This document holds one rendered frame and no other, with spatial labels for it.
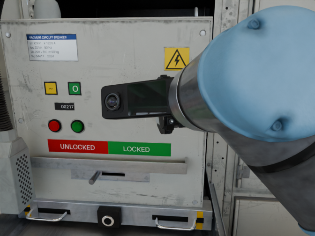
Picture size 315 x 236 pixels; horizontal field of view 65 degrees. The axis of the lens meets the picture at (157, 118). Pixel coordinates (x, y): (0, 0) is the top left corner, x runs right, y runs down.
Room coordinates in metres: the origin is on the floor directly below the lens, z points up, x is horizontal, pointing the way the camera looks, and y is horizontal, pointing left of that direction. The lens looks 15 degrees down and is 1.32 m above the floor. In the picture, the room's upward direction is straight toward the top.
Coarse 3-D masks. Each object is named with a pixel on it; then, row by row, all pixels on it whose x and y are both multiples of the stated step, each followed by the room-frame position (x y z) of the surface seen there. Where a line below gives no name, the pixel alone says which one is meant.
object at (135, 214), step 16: (48, 208) 0.59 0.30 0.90; (64, 208) 0.59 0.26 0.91; (80, 208) 0.58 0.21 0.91; (96, 208) 0.58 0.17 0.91; (128, 208) 0.57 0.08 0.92; (144, 208) 0.56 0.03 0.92; (160, 208) 0.56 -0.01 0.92; (176, 208) 0.56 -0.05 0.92; (192, 208) 0.56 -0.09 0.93; (208, 208) 0.56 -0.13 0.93; (128, 224) 0.57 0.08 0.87; (144, 224) 0.56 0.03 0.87; (160, 224) 0.56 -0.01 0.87; (176, 224) 0.56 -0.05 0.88; (208, 224) 0.55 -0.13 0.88
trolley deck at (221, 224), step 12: (216, 204) 0.69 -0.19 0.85; (36, 228) 0.58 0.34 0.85; (48, 228) 0.58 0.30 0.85; (60, 228) 0.58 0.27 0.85; (72, 228) 0.58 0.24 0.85; (84, 228) 0.58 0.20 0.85; (96, 228) 0.58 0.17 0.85; (108, 228) 0.58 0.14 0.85; (120, 228) 0.58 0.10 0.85; (132, 228) 0.58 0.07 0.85; (144, 228) 0.58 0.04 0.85; (156, 228) 0.58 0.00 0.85
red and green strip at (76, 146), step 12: (48, 144) 0.60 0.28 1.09; (60, 144) 0.60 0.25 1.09; (72, 144) 0.59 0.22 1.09; (84, 144) 0.59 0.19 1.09; (96, 144) 0.59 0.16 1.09; (108, 144) 0.58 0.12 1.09; (120, 144) 0.58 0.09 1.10; (132, 144) 0.58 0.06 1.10; (144, 144) 0.58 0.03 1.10; (156, 144) 0.57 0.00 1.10; (168, 144) 0.57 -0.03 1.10
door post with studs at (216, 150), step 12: (216, 0) 0.83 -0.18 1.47; (228, 0) 0.82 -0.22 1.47; (216, 12) 0.83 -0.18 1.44; (228, 12) 0.82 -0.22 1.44; (216, 24) 0.82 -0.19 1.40; (228, 24) 0.82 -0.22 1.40; (216, 36) 0.82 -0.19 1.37; (216, 144) 0.82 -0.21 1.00; (216, 156) 0.82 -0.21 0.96; (216, 168) 0.82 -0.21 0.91; (216, 180) 0.82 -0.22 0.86; (216, 192) 0.82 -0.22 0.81
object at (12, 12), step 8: (8, 0) 0.85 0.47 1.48; (16, 0) 0.88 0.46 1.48; (24, 0) 0.87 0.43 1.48; (8, 8) 0.85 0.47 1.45; (16, 8) 0.87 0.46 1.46; (24, 8) 0.87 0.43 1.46; (8, 16) 0.84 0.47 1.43; (16, 16) 0.87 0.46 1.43; (24, 16) 0.86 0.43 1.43; (0, 40) 0.81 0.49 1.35; (0, 48) 0.80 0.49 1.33; (0, 56) 0.80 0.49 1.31; (0, 64) 0.79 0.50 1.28; (0, 72) 0.79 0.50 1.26; (0, 80) 0.77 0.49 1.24; (8, 88) 0.79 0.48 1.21; (8, 96) 0.80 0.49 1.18; (8, 104) 0.80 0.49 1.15; (8, 112) 0.79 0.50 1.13
